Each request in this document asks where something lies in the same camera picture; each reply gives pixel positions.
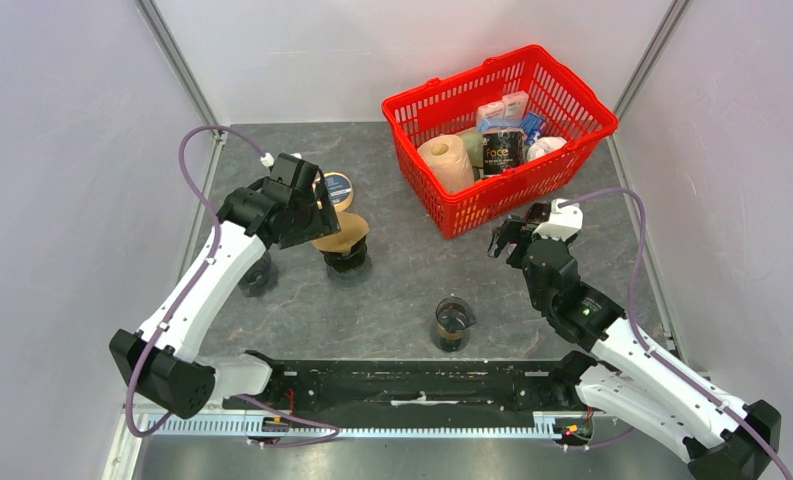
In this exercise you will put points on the brown paper coffee filter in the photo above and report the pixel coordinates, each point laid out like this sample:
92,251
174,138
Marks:
353,228

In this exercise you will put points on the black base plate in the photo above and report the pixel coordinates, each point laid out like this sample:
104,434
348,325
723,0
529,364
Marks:
439,393

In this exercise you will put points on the black face tissue pack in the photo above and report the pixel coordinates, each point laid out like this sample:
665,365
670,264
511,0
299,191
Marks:
502,149

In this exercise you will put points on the white box in basket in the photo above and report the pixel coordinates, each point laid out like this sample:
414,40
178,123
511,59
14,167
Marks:
490,111
515,105

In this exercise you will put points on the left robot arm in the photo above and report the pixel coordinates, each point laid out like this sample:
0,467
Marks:
158,361

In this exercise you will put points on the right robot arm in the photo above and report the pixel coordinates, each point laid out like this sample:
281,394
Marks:
621,370

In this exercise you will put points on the glass jar with brown band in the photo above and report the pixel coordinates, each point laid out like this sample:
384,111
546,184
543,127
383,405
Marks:
452,318

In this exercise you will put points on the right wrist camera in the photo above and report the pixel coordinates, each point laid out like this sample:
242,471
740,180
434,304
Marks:
566,221

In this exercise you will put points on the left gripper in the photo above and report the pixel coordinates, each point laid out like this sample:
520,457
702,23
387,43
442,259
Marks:
324,219

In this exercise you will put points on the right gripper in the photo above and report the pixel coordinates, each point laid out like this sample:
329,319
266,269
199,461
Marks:
513,229

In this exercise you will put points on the dark green glass dripper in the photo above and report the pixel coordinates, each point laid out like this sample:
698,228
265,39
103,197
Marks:
353,262

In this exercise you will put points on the blue packet in basket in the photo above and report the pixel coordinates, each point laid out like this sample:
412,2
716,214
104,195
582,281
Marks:
533,126

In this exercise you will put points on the red plastic basket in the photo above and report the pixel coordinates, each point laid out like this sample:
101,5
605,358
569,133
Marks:
448,107

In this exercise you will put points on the beige paper towel roll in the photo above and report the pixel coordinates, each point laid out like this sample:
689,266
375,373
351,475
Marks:
447,158

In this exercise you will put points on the white plastic bag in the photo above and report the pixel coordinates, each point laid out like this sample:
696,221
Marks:
544,146

